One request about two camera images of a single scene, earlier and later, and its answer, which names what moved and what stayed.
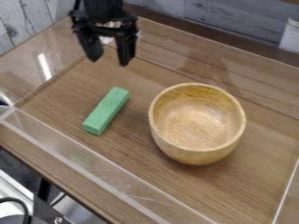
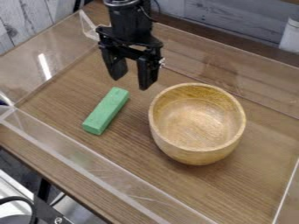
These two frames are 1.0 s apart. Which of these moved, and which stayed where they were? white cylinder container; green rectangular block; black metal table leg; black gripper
Moved: black gripper
Stayed: black metal table leg; green rectangular block; white cylinder container
